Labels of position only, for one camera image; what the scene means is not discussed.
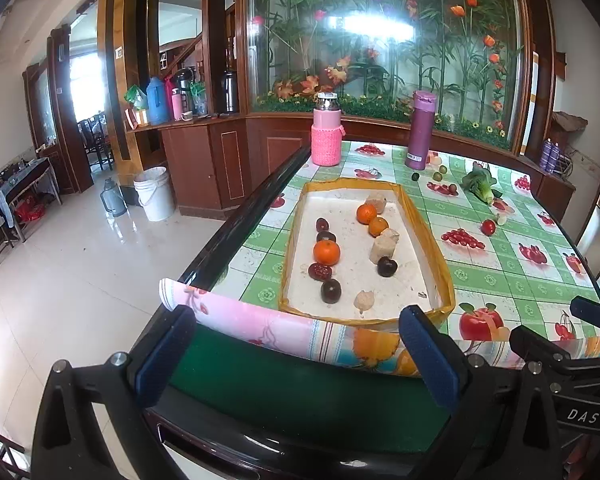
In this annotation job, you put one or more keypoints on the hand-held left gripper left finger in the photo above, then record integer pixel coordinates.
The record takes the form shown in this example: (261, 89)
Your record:
(162, 357)

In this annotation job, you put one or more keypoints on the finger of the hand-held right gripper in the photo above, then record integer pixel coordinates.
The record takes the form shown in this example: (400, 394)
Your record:
(592, 310)
(535, 342)

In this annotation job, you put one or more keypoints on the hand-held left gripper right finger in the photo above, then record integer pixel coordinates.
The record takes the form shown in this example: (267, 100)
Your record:
(430, 360)

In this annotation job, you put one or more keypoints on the dark purple passion fruit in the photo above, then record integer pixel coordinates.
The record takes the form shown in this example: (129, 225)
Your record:
(331, 291)
(387, 266)
(326, 236)

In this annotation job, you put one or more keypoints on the white foam tray yellow tape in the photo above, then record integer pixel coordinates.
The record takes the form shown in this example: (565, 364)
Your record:
(360, 260)

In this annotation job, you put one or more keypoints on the red date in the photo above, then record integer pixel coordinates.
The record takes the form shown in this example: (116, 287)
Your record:
(322, 224)
(320, 271)

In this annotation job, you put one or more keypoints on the orange tangerine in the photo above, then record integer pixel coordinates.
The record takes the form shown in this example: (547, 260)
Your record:
(326, 252)
(366, 214)
(378, 226)

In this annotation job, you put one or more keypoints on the black rimmed table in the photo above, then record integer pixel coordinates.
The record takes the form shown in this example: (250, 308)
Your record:
(280, 385)

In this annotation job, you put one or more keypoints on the red tomato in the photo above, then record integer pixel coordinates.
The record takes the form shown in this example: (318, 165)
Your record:
(488, 226)

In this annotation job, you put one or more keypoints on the purple spray can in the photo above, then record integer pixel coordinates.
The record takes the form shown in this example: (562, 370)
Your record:
(555, 156)
(546, 155)

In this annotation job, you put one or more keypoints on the white plastic bucket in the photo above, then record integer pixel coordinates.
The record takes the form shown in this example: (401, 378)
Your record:
(155, 194)

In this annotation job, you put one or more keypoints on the grey kettle jug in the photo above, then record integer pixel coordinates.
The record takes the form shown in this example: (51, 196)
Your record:
(113, 197)

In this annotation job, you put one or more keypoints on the green bok choy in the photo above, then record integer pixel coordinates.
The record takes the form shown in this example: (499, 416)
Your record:
(480, 183)

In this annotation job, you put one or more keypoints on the brown crumpled object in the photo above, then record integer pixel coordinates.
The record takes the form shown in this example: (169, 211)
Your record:
(570, 121)

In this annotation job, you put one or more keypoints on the red bag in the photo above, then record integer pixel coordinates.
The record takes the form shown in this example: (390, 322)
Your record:
(28, 208)

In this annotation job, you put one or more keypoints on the cloth covered side table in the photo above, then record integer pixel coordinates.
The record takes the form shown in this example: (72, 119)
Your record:
(22, 180)

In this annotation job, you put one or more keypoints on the dark wooden chairs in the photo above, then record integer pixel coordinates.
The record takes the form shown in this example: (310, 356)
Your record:
(96, 137)

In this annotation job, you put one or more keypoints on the purple flask bottle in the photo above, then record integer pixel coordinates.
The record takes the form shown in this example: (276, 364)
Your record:
(420, 130)

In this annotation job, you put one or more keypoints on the small red box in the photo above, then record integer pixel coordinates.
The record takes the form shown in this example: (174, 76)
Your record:
(139, 117)

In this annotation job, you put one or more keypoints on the white cup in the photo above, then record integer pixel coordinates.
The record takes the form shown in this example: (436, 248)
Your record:
(187, 116)

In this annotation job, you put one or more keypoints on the pink knitted sleeve flask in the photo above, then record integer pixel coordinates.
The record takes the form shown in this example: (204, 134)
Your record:
(327, 132)

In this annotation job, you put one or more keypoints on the pink bottle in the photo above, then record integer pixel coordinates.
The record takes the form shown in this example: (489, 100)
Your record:
(176, 105)

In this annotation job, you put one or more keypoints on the blue thermos jug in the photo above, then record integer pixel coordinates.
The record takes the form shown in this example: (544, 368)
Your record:
(156, 102)

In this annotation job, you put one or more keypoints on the glass with green contents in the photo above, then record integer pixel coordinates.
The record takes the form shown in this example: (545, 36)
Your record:
(199, 97)

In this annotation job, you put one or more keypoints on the green bag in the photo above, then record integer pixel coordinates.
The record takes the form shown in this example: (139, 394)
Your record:
(135, 95)

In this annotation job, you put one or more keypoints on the steel thermos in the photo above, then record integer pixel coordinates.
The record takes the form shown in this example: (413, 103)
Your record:
(229, 91)

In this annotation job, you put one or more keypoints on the black thermos pot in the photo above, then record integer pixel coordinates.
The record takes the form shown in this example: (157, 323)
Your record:
(182, 80)

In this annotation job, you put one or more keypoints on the floral bamboo glass panel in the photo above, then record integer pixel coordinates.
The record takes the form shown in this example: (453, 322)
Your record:
(380, 35)

